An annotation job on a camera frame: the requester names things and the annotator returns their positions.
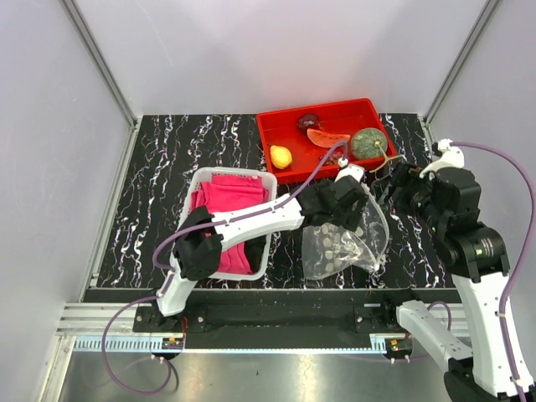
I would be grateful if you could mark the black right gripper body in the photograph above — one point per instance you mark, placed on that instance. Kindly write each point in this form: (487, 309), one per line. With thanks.
(414, 195)

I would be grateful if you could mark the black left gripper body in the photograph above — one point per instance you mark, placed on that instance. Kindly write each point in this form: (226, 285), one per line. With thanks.
(347, 218)

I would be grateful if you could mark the green fake vegetable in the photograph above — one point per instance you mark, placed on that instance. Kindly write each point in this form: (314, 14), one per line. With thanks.
(370, 143)

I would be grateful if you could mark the clear zip top bag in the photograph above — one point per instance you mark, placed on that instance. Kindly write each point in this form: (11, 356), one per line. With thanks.
(328, 249)

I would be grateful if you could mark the red fake food piece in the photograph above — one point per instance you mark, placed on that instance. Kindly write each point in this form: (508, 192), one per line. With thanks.
(325, 139)

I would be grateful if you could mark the yellow fake fruit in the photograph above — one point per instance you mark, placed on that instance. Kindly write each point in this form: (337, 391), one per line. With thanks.
(281, 157)

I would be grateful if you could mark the dark red fake apple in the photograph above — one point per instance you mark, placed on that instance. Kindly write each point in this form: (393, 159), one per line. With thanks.
(308, 121)

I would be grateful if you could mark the purple fake grapes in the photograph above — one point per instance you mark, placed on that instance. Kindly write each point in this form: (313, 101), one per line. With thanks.
(335, 158)

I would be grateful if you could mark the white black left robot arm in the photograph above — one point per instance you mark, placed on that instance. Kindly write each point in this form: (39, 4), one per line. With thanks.
(193, 253)

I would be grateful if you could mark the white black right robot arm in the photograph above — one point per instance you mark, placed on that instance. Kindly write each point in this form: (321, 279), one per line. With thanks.
(475, 256)

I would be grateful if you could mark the red plastic tray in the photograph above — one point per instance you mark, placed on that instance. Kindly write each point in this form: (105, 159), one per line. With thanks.
(280, 128)

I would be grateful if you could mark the black cloth in basket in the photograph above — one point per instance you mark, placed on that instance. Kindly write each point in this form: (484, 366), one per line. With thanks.
(254, 250)

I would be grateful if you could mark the pink cloth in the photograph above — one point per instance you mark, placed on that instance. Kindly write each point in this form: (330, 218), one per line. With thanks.
(224, 193)

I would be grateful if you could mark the white perforated plastic basket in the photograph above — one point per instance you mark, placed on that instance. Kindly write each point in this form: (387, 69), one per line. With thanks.
(269, 182)

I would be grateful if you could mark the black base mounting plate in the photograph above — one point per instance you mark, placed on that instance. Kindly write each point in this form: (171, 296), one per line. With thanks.
(286, 320)

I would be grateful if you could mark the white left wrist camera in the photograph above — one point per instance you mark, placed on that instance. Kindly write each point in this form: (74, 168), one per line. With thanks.
(347, 169)

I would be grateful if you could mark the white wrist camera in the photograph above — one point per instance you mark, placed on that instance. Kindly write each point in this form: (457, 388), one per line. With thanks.
(347, 169)
(448, 156)

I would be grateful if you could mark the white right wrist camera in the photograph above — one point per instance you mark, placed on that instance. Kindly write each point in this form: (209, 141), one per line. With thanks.
(448, 156)

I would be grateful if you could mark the aluminium frame rail right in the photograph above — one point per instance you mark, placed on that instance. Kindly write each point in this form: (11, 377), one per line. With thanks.
(484, 18)

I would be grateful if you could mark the aluminium frame rail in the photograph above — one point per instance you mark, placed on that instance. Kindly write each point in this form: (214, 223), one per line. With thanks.
(484, 18)
(87, 38)

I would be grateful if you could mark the aluminium frame rail left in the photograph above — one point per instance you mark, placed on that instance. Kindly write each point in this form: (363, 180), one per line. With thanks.
(87, 38)

